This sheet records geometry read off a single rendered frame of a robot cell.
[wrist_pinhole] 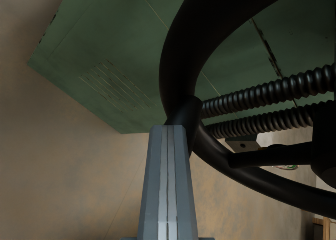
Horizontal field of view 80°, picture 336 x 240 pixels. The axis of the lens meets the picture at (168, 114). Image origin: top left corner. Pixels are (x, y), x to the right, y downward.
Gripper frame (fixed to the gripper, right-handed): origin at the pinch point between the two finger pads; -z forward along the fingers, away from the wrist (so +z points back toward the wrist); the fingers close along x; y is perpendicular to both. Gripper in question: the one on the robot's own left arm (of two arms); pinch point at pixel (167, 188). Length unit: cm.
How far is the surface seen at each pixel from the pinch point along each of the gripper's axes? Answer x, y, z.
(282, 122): 12.7, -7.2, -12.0
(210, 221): 27, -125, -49
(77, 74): -27, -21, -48
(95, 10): -12.9, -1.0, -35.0
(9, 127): -51, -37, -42
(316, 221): 195, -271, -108
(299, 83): 11.7, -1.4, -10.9
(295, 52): 17.7, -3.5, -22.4
